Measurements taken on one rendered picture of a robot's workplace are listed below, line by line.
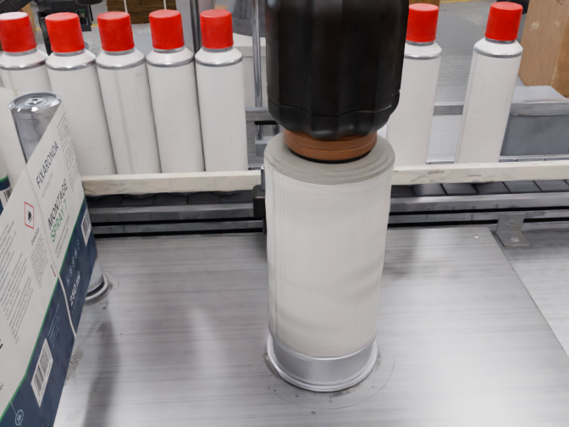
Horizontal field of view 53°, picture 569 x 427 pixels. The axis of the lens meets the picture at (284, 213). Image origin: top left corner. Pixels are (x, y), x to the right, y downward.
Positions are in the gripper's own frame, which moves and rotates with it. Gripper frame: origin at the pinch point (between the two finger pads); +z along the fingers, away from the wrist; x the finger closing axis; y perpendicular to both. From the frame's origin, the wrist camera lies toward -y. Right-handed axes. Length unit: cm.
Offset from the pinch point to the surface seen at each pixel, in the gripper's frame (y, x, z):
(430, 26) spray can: 46, -51, -19
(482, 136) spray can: 53, -53, -6
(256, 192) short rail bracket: 25, -55, -4
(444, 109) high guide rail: 51, -48, -7
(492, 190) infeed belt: 54, -55, 0
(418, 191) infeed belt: 46, -53, 0
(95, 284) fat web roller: 9, -64, -1
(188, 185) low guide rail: 19, -49, -2
